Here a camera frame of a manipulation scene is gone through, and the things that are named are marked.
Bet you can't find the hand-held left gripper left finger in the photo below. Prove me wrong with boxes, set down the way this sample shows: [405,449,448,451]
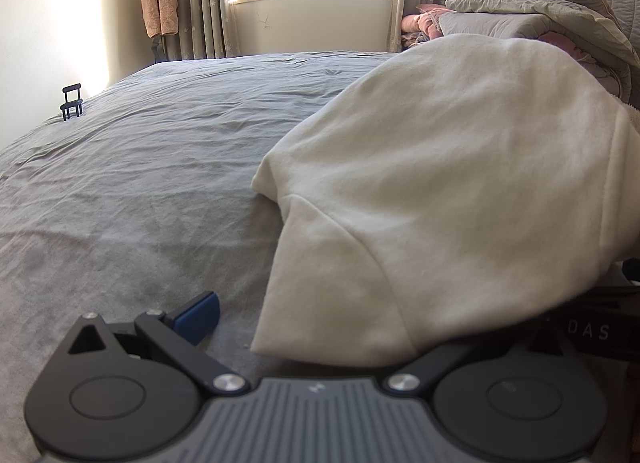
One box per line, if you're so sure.
[67,290,252,398]

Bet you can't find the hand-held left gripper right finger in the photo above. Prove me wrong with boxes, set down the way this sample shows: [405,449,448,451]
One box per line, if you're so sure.
[384,313,573,396]

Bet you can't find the white printed sweatshirt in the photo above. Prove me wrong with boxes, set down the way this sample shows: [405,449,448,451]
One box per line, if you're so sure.
[250,33,640,364]

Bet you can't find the bed with grey sheet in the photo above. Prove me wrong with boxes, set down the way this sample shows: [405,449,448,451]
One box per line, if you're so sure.
[0,50,406,463]

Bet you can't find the small black stand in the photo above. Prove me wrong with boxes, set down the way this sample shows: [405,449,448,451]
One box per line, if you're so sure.
[60,84,84,121]

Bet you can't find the folded grey duvet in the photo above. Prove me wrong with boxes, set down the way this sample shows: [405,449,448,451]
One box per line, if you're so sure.
[437,0,640,106]

